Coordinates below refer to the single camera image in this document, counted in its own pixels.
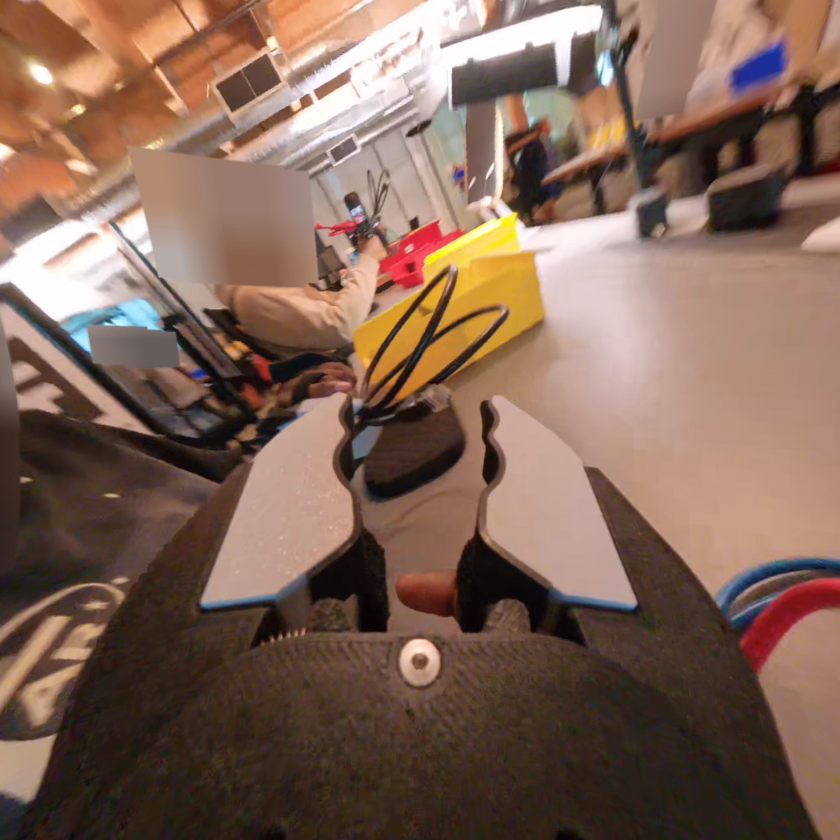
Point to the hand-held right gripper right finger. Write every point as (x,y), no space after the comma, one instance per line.
(551,518)

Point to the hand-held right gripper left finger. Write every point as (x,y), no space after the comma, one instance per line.
(282,512)

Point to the yellow plastic bin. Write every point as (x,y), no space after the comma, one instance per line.
(485,233)
(499,289)

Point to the red plastic bin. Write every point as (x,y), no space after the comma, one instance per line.
(410,262)

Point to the person's left hand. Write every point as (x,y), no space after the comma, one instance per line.
(331,380)

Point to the person's dark printed shirt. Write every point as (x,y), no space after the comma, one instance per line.
(98,512)

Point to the framed marker tag board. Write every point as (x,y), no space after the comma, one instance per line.
(39,367)

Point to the ceiling air vent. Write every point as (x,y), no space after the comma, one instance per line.
(249,82)
(342,149)

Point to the small black device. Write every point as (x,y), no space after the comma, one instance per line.
(653,213)

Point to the black box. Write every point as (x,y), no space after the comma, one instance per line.
(748,197)

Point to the black studio light panel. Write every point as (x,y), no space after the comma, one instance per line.
(505,75)

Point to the white flat stand base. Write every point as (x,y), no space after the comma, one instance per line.
(825,237)

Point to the dark metal pole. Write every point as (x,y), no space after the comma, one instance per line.
(630,98)

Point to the wooden work table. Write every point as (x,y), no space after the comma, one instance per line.
(715,115)

